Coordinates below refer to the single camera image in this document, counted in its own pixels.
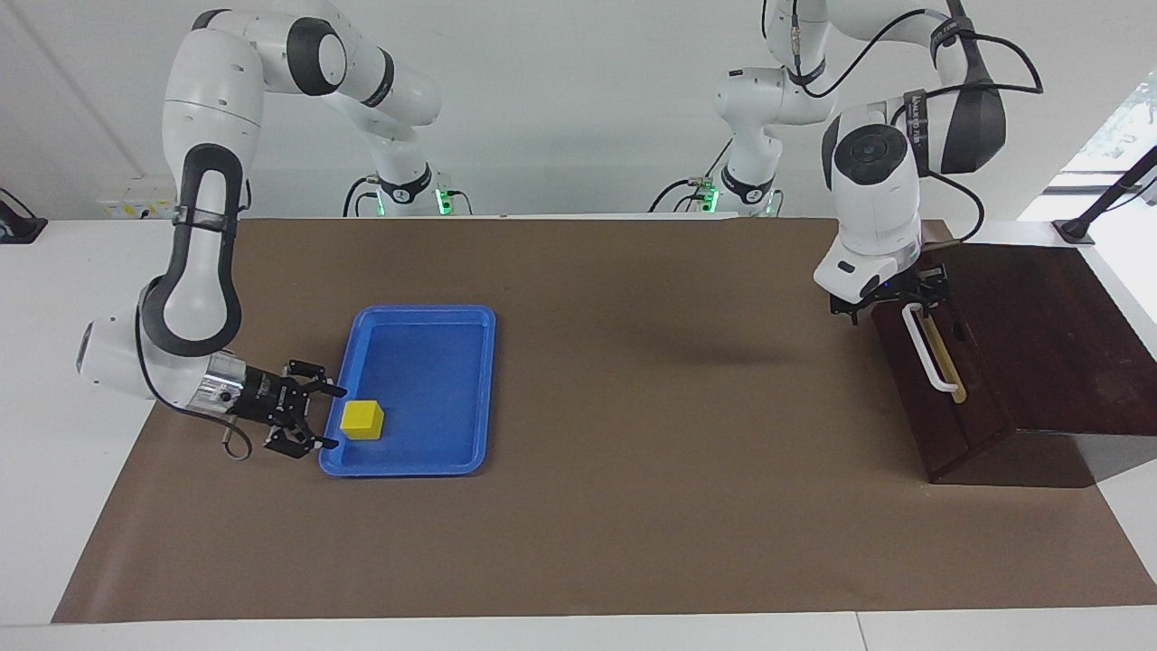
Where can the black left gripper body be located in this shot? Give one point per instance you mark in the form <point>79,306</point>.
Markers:
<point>899,289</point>

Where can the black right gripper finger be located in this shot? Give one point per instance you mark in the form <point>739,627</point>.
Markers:
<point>291,438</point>
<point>309,378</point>

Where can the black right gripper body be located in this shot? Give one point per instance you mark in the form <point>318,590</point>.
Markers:
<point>269,398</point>

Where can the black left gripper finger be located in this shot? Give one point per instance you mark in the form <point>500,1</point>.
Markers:
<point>845,309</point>
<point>931,289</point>

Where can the yellow cube block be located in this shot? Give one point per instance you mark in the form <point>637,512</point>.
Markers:
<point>362,420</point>

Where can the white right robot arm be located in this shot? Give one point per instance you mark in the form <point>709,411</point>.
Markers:
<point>212,108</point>

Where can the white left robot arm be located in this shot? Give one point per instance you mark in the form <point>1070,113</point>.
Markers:
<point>872,208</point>

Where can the dark wooden drawer cabinet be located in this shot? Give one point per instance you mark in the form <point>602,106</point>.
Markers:
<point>1067,344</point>

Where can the blue plastic tray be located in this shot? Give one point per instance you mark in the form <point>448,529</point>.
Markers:
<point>434,380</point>

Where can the black pole stand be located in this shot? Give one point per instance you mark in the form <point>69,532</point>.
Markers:
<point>1073,231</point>

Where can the brown paper table mat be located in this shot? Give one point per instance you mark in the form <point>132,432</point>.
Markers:
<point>633,452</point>

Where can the black desk mount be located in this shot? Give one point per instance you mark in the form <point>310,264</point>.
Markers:
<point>20,229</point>

